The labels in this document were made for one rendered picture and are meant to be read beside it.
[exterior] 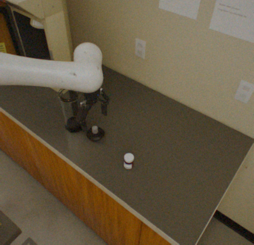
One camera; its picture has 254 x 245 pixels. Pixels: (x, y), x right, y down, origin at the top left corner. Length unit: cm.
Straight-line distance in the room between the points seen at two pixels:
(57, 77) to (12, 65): 14
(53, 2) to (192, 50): 71
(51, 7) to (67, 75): 56
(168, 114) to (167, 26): 47
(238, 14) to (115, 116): 76
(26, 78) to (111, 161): 57
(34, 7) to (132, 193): 92
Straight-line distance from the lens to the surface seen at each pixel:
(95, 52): 96
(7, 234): 114
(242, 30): 125
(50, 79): 86
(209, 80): 141
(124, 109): 145
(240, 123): 148
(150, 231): 123
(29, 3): 128
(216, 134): 141
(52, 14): 137
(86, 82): 85
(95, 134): 128
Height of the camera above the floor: 193
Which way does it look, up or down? 45 degrees down
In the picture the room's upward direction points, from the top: 2 degrees clockwise
